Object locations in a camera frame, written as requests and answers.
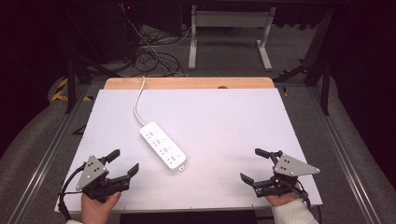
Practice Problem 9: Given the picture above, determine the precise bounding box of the white power strip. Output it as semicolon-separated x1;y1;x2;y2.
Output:
138;121;188;173

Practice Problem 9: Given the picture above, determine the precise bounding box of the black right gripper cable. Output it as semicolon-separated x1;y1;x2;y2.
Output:
292;179;312;209

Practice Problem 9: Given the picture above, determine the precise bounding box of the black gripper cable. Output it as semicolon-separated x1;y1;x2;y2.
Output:
292;179;312;209
57;162;87;220

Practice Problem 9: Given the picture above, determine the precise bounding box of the person's left hand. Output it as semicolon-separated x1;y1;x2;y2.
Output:
80;190;122;224

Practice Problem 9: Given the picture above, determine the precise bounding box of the black metal stand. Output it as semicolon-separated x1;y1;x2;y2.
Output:
273;8;335;117
64;54;123;115

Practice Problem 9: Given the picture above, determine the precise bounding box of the yellow black hazard tape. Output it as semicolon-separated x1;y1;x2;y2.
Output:
50;77;94;103

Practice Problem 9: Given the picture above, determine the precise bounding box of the tangle of floor cables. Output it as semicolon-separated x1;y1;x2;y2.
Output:
120;4;192;78

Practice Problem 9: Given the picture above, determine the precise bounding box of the dark equipment box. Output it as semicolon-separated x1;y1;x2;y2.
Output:
101;2;143;63

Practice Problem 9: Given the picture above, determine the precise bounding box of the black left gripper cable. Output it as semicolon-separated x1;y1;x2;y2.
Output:
57;162;87;220

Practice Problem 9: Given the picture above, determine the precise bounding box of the white metal stand frame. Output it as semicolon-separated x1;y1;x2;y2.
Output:
188;4;277;72

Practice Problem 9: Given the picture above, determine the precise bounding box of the person's right hand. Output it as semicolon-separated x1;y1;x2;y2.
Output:
264;182;304;208

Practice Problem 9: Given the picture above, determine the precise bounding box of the white power strip cable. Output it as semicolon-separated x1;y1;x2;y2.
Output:
134;76;147;127

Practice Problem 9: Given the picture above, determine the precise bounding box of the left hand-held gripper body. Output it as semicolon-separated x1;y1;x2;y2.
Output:
75;154;115;203

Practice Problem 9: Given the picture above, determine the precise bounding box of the white table board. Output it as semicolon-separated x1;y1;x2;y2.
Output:
54;88;323;214

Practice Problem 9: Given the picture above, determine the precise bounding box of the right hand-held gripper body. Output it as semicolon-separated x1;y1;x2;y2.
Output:
270;153;321;197

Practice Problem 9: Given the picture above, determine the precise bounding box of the aluminium floor rail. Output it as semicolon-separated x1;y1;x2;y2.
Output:
6;83;92;224
307;87;383;224

